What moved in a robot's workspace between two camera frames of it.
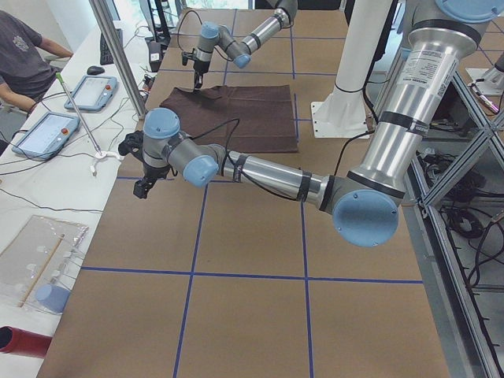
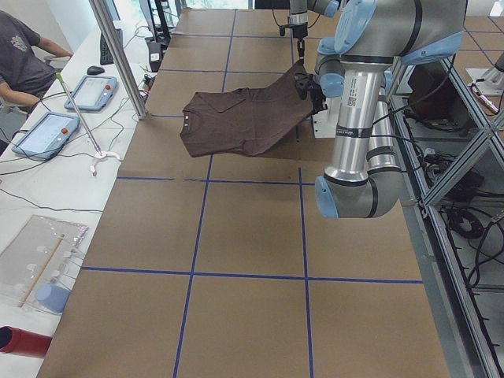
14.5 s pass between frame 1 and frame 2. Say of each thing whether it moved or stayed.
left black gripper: moved
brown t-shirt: moved
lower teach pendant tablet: stayed
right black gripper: moved
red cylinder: stayed
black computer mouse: stayed
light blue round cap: stayed
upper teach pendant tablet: stayed
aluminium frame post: stayed
